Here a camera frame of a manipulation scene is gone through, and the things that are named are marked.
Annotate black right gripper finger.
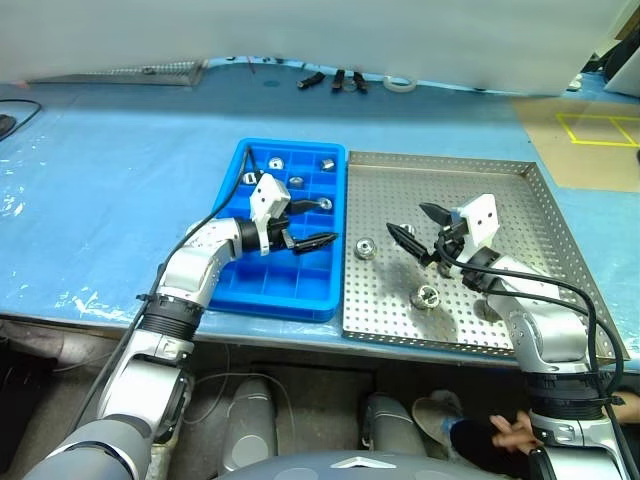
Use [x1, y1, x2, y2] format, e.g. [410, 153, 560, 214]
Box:
[385, 222, 434, 269]
[418, 201, 454, 231]

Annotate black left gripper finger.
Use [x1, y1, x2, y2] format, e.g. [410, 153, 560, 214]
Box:
[287, 198, 322, 216]
[292, 232, 338, 256]

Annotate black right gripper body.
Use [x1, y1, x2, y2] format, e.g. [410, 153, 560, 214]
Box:
[431, 218, 470, 278]

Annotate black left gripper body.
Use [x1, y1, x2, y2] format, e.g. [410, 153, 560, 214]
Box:
[264, 212, 297, 254]

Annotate blue compartment tray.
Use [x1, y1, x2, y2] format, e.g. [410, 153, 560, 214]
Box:
[207, 138, 348, 324]

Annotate person's bare hand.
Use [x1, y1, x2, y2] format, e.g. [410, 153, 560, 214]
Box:
[490, 410, 545, 455]

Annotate perforated metal tray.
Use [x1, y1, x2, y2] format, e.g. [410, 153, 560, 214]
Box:
[341, 150, 618, 365]
[25, 59, 207, 90]

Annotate white tape roll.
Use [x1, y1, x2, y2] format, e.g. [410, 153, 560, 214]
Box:
[383, 75, 419, 94]

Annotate brown cardboard sheet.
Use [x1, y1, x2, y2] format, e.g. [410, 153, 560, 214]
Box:
[510, 95, 640, 194]

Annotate white sneaker shoe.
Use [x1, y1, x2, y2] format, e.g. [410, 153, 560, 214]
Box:
[411, 389, 465, 447]

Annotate grey rounded robot leg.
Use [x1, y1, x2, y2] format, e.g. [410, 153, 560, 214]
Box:
[217, 377, 279, 474]
[359, 392, 427, 457]

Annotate black trouser leg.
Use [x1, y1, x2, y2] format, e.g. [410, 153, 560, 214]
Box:
[448, 418, 534, 479]

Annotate grey robot torso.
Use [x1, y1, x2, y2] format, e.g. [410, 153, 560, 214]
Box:
[214, 449, 514, 480]

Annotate white panel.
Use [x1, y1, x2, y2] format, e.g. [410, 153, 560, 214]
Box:
[603, 47, 640, 97]

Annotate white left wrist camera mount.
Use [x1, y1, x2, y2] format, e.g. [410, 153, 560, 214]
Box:
[248, 173, 292, 256]

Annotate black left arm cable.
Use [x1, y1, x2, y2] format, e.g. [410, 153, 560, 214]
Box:
[69, 145, 264, 441]

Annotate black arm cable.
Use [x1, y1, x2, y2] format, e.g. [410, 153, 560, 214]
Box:
[69, 145, 264, 441]
[437, 234, 632, 416]

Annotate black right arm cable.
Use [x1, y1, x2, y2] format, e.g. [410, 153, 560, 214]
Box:
[437, 234, 632, 416]

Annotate thin white wire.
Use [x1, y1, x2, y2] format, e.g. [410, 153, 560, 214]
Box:
[183, 370, 297, 444]

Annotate thin black table cable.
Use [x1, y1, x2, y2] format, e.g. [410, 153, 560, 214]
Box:
[0, 98, 45, 142]

